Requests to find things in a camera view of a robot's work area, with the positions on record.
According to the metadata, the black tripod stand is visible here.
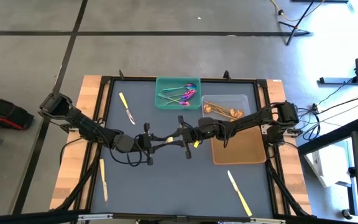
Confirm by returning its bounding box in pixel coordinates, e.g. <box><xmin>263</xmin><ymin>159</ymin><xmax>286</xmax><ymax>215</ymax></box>
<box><xmin>278</xmin><ymin>0</ymin><xmax>313</xmax><ymax>46</ymax></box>

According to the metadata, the wooden table side board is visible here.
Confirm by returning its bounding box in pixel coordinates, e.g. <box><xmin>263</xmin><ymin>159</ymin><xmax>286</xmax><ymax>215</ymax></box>
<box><xmin>265</xmin><ymin>79</ymin><xmax>312</xmax><ymax>215</ymax></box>
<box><xmin>50</xmin><ymin>74</ymin><xmax>103</xmax><ymax>210</ymax></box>

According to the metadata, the black table frame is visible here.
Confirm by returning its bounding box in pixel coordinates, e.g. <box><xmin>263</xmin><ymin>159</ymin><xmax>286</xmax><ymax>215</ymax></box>
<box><xmin>50</xmin><ymin>70</ymin><xmax>313</xmax><ymax>224</ymax></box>

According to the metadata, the white box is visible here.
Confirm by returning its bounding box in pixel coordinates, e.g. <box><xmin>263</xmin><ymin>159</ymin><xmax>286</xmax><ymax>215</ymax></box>
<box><xmin>304</xmin><ymin>144</ymin><xmax>353</xmax><ymax>189</ymax></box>

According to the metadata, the iridescent rainbow spoon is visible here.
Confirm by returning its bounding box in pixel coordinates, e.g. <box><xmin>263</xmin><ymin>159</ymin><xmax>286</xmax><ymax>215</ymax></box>
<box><xmin>157</xmin><ymin>92</ymin><xmax>191</xmax><ymax>106</ymax></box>
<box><xmin>174</xmin><ymin>89</ymin><xmax>198</xmax><ymax>98</ymax></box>
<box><xmin>162</xmin><ymin>83</ymin><xmax>198</xmax><ymax>93</ymax></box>
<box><xmin>163</xmin><ymin>93</ymin><xmax>191</xmax><ymax>105</ymax></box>

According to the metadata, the teal plastic bin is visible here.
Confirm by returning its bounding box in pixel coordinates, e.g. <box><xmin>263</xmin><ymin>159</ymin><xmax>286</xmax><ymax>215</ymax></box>
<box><xmin>154</xmin><ymin>76</ymin><xmax>202</xmax><ymax>111</ymax></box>

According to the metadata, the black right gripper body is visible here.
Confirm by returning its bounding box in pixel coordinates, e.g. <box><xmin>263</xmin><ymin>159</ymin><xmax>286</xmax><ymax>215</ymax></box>
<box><xmin>178</xmin><ymin>115</ymin><xmax>222</xmax><ymax>160</ymax></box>

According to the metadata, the clear plastic bin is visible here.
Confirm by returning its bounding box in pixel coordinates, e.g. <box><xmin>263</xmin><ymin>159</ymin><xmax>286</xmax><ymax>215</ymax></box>
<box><xmin>201</xmin><ymin>93</ymin><xmax>252</xmax><ymax>125</ymax></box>

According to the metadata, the yellow cable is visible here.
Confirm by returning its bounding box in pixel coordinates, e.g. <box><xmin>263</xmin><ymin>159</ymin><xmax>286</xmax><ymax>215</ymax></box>
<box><xmin>269</xmin><ymin>0</ymin><xmax>326</xmax><ymax>22</ymax></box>

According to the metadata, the silver corner bracket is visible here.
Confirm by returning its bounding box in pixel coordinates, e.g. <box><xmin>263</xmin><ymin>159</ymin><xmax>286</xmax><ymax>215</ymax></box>
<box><xmin>77</xmin><ymin>213</ymin><xmax>114</xmax><ymax>222</ymax></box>
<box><xmin>249</xmin><ymin>217</ymin><xmax>287</xmax><ymax>224</ymax></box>

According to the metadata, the black cable bundle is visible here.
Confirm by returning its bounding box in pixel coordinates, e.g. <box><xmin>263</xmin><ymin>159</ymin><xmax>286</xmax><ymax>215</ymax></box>
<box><xmin>296</xmin><ymin>102</ymin><xmax>323</xmax><ymax>142</ymax></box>

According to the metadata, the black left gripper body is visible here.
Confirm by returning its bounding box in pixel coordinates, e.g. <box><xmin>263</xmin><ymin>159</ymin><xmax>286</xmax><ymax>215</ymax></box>
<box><xmin>116</xmin><ymin>123</ymin><xmax>154</xmax><ymax>166</ymax></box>

